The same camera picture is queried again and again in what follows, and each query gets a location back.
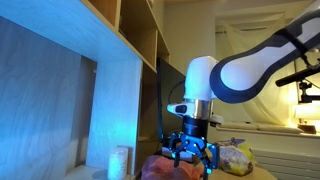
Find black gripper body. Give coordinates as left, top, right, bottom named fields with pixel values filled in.
left=169, top=117, right=219, bottom=160

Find orange towel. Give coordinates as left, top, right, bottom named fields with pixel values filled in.
left=141, top=155, right=203, bottom=180

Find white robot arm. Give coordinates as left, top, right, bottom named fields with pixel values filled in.
left=167, top=0, right=320, bottom=175

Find white cylindrical lamp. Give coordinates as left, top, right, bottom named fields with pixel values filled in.
left=107, top=147, right=128, bottom=180

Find dark monitor screen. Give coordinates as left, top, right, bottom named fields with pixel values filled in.
left=156, top=58, right=185, bottom=141

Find wooden shelf unit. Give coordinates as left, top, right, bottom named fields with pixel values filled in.
left=0, top=0, right=172, bottom=180

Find black camera on stand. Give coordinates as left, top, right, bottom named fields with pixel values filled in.
left=275, top=68, right=320, bottom=87

